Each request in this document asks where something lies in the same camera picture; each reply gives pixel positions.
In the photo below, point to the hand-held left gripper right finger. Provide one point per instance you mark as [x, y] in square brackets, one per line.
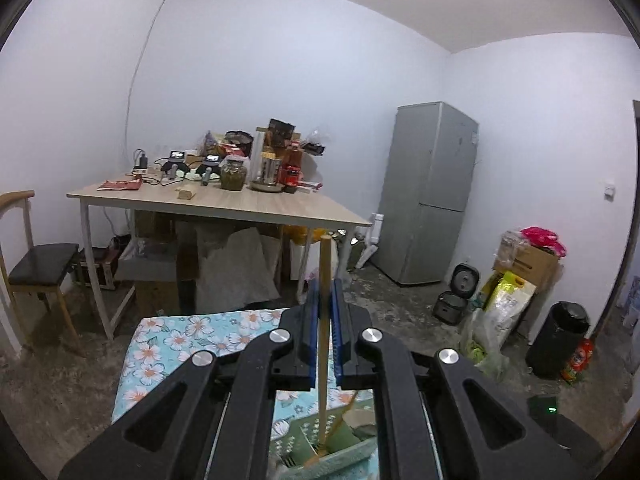
[338, 335]

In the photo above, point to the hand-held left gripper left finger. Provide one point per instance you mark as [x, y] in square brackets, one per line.
[312, 335]

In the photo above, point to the wooden chopstick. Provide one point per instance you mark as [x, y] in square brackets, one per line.
[325, 270]
[345, 412]

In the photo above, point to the white ceramic spoon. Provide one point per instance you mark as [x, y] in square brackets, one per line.
[361, 417]

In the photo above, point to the green plastic utensil holder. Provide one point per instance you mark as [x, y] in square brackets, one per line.
[345, 455]

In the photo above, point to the orange detergent bag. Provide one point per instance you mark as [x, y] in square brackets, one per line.
[579, 362]

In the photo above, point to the black trash bin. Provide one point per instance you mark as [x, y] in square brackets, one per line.
[557, 345]

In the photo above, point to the yellow plastic bag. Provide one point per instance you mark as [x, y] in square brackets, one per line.
[302, 235]

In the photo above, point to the white hand vacuum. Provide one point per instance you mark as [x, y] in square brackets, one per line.
[372, 240]

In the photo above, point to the black rice cooker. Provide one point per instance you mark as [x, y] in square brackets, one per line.
[452, 305]

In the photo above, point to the bag of green vegetables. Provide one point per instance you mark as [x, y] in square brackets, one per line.
[480, 350]

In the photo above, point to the yellow and white rice sack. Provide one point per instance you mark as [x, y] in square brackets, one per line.
[510, 305]

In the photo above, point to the wooden table with white legs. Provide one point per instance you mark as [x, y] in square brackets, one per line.
[240, 202]

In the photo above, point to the red drink pack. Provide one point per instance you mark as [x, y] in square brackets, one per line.
[290, 180]

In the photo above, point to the metal cutlery holder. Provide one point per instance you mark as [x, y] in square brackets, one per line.
[270, 167]

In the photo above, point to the grey refrigerator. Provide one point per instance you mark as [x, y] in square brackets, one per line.
[425, 185]

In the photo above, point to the large cardboard box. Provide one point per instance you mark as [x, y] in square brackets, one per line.
[530, 266]

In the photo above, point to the glass jar of pickles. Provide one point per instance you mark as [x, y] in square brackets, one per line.
[234, 177]

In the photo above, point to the cooking oil bottle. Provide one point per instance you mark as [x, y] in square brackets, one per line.
[294, 156]

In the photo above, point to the grey storage tray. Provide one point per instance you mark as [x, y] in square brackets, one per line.
[147, 260]

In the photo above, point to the tall white roll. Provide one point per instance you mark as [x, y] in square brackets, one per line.
[259, 155]

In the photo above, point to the small wooden block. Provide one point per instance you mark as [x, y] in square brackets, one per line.
[184, 193]

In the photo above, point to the clear plastic bag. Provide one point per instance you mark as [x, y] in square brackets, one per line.
[314, 144]

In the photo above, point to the brown cardboard box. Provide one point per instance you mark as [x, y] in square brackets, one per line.
[152, 225]

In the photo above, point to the black device with screen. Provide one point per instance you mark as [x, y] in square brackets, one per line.
[210, 167]
[176, 160]

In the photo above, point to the pink cloth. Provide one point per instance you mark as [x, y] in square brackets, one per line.
[545, 240]

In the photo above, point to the dark printed snack bag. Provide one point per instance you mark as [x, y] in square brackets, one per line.
[281, 132]

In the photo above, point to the small toaster oven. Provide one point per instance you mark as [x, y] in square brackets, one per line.
[97, 269]

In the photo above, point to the red papers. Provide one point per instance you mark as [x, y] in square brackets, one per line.
[120, 185]

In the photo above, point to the wooden chair with black seat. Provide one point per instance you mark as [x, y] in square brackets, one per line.
[42, 260]

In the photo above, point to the white wall socket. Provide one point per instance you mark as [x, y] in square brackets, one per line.
[609, 189]

